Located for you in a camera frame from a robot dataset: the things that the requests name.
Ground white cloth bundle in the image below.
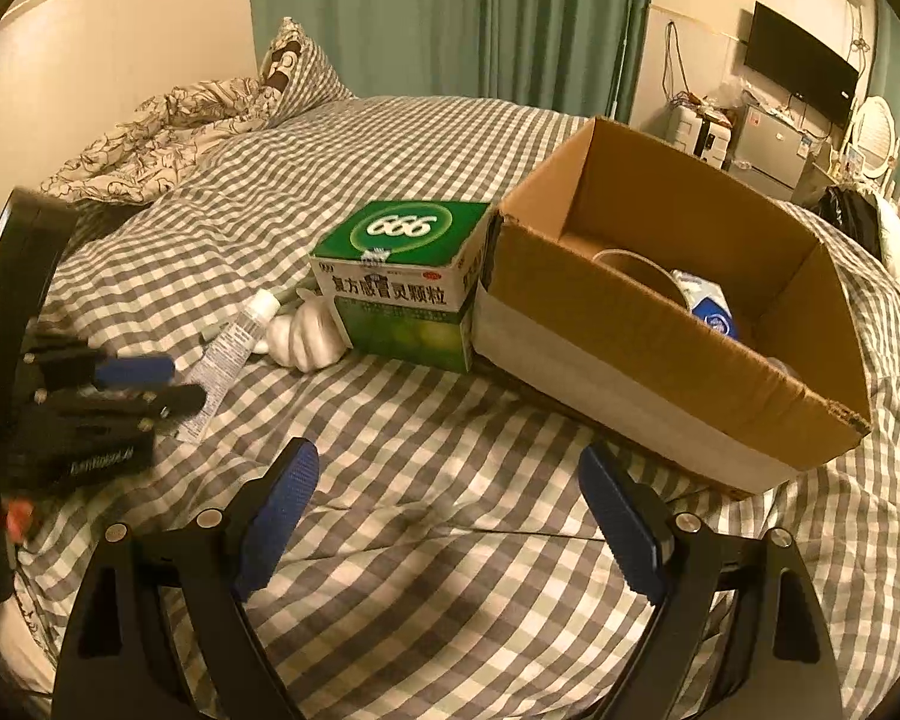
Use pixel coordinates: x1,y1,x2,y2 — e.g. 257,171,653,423
872,190,900,287

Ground silver fridge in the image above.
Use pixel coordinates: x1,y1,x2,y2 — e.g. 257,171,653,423
726,100,816,203

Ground person's left hand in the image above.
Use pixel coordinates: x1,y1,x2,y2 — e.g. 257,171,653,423
0,490,35,542

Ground white oval mirror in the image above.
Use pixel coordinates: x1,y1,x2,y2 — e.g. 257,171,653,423
843,95,900,182

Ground grey checkered pillow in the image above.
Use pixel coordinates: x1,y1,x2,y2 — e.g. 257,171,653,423
268,34,358,128

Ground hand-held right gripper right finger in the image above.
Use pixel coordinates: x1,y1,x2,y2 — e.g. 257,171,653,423
577,445,845,720

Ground black bag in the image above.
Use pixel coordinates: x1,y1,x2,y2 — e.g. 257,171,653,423
816,183,890,265

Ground white ointment tube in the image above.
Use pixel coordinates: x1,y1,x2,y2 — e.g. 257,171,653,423
174,292,283,444

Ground green medicine box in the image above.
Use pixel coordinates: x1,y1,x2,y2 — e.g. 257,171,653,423
308,198,497,374

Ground brown patterned pillow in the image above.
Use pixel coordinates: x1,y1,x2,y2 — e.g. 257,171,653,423
259,16,306,103

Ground brown tape roll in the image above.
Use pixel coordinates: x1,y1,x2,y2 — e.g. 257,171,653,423
591,247,695,310

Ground blue and white packet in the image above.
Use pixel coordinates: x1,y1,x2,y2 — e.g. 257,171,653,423
671,270,745,344

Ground brown cardboard box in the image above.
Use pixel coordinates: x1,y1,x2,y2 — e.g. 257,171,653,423
470,115,874,497

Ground white appliance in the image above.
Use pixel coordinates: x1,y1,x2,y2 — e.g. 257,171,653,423
667,103,733,167

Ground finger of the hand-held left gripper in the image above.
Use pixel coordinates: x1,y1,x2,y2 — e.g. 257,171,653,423
34,382,209,436
24,343,178,392

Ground black flat television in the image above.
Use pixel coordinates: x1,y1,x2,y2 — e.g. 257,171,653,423
743,1,861,129

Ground hanging wall cables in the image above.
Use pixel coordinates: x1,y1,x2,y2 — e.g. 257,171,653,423
663,18,692,103

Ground grey checkered bed sheet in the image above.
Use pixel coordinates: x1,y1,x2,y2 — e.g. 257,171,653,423
0,94,900,720

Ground floral patterned quilt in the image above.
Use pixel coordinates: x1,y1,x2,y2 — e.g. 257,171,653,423
40,75,286,206

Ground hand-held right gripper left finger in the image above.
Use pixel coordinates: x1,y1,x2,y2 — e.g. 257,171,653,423
51,436,322,720

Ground white pole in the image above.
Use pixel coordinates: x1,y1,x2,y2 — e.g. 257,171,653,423
607,0,636,122

